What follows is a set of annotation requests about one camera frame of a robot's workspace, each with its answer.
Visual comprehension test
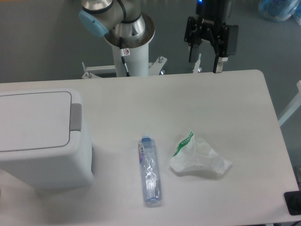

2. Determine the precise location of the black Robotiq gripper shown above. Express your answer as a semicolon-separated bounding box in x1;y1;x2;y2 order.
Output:
184;0;232;73

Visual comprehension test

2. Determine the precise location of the white push-top trash can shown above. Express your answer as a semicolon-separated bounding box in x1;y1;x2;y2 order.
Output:
0;88;94;189

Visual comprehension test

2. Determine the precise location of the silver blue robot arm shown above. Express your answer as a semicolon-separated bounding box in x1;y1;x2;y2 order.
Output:
79;0;238;77

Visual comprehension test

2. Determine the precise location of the levelling foot bolt right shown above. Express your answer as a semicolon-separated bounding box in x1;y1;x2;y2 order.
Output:
192;54;202;73

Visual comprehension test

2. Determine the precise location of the blue plastic bag on floor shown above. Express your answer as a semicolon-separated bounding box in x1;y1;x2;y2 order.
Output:
258;0;301;25

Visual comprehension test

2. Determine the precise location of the crumpled white plastic bag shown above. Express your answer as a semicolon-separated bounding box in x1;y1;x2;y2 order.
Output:
169;129;232;175

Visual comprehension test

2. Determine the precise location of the crushed clear plastic bottle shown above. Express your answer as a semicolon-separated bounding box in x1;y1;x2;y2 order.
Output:
138;134;162;207

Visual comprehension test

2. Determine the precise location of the black device at table edge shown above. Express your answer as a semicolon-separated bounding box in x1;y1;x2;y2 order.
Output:
284;191;301;216

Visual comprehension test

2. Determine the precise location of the black cable on pedestal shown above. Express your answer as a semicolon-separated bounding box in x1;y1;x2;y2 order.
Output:
119;37;131;77

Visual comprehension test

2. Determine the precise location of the white frame leg at right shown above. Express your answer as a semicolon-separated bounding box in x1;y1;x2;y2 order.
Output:
278;81;301;126

